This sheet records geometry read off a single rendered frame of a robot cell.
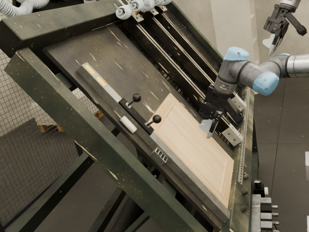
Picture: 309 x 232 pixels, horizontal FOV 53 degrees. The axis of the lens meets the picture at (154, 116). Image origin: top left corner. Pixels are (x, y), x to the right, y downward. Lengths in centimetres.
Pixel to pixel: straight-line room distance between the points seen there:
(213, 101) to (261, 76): 21
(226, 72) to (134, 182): 52
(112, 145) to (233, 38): 441
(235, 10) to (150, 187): 439
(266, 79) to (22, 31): 83
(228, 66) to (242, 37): 429
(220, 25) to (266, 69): 435
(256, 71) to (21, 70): 81
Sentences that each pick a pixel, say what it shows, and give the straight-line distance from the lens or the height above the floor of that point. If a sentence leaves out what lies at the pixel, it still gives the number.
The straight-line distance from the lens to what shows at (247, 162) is 202.
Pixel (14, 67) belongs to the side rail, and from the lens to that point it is 123.
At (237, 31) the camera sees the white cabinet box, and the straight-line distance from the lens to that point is 535.
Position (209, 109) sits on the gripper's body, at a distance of 114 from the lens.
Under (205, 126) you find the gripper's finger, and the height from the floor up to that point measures 141.
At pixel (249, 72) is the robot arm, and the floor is 161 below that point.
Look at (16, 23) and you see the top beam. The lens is 123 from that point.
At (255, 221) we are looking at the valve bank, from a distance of 175.
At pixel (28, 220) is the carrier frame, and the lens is 218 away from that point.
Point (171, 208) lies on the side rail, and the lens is 121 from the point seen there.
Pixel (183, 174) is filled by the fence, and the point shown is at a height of 115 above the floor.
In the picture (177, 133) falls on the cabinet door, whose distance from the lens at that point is 160.
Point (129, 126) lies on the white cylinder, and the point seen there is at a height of 141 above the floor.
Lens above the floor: 190
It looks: 21 degrees down
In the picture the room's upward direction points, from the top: 13 degrees counter-clockwise
